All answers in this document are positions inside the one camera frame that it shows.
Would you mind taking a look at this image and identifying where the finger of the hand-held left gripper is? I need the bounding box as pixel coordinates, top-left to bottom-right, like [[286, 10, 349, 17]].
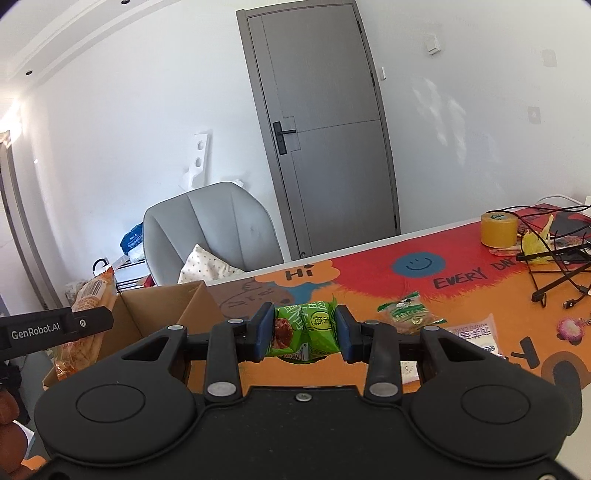
[[70, 307, 115, 344]]

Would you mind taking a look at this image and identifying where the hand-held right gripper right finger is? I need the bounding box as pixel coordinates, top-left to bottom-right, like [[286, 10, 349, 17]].
[[334, 305, 505, 400]]

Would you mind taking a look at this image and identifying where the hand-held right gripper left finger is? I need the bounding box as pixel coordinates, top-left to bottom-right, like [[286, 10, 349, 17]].
[[119, 302, 276, 400]]

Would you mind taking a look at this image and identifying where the orange cracker packet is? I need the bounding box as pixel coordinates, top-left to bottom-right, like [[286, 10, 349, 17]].
[[54, 267, 116, 380]]

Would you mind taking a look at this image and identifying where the green printed snack packet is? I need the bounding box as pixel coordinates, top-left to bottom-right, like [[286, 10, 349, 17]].
[[268, 298, 343, 364]]

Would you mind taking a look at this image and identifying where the cardboard box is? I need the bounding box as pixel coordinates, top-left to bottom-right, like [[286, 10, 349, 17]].
[[43, 281, 228, 389]]

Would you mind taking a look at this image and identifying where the black metal rack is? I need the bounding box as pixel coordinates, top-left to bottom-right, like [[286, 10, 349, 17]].
[[92, 257, 151, 294]]

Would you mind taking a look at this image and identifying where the colourful printed table mat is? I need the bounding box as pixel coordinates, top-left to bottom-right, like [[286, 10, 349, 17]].
[[185, 207, 591, 394]]

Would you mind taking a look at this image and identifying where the small green white packet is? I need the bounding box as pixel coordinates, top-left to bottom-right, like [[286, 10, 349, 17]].
[[378, 291, 447, 336]]

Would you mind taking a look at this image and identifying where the white dotted pillow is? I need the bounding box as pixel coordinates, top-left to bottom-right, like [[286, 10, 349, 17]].
[[178, 244, 246, 285]]

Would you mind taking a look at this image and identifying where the blue plastic bag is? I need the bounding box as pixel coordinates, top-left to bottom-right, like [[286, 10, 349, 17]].
[[120, 222, 145, 255]]

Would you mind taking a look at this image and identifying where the brown padded seat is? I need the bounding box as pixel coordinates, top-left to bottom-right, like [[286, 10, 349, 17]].
[[0, 387, 29, 478]]

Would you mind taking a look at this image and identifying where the grey upholstered chair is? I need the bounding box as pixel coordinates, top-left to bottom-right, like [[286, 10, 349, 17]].
[[143, 181, 285, 288]]

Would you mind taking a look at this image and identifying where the large white snack packet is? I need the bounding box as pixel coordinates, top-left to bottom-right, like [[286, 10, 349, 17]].
[[401, 313, 507, 385]]

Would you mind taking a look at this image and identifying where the tan packing tape roll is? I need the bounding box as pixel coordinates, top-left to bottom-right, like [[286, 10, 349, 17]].
[[480, 211, 520, 249]]

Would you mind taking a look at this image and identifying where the grey door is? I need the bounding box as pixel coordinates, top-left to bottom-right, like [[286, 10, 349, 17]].
[[236, 2, 400, 262]]

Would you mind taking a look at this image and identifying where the yellow wrapper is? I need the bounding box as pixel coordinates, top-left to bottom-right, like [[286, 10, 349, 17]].
[[521, 215, 557, 267]]

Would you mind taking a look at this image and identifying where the pink charm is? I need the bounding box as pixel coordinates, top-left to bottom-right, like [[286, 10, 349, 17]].
[[556, 318, 585, 343]]

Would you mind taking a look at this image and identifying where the black door handle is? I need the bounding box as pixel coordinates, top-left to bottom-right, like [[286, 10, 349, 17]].
[[272, 121, 297, 156]]

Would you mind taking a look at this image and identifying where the black cable tangle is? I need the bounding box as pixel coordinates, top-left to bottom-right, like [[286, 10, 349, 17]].
[[488, 205, 591, 309]]

